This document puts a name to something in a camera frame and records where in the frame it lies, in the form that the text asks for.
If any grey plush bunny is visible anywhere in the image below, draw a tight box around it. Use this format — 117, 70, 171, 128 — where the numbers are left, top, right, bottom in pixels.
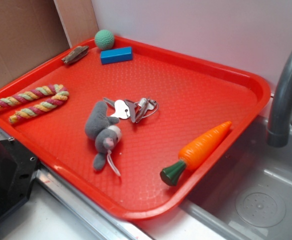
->
84, 101, 122, 176

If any green textured ball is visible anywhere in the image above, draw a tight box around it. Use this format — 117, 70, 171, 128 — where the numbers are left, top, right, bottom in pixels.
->
94, 29, 115, 51

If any brown cardboard panel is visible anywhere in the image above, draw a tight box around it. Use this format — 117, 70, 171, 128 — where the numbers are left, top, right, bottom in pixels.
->
0, 0, 69, 88

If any orange plastic toy carrot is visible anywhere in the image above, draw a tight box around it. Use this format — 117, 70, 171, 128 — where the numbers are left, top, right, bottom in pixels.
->
160, 121, 232, 186

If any grey toy faucet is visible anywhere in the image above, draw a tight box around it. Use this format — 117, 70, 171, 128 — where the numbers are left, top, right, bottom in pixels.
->
266, 52, 292, 148

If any brown wood piece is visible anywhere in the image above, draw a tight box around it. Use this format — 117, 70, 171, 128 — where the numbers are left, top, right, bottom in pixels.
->
61, 45, 89, 65

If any red plastic tray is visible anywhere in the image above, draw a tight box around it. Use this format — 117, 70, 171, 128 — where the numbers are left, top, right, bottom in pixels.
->
0, 37, 270, 220

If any multicolored braided rope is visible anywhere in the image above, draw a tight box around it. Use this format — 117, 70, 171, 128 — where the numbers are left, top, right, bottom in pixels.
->
0, 84, 70, 125

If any blue wooden block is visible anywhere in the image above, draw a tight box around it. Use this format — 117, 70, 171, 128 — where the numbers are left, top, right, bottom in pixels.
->
100, 46, 133, 65

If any grey plastic toy sink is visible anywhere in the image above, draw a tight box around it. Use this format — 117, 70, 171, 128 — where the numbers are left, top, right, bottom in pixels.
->
180, 113, 292, 240

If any bunch of metal keys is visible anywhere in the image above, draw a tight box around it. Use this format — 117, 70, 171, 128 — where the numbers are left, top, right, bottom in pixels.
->
103, 97, 159, 124

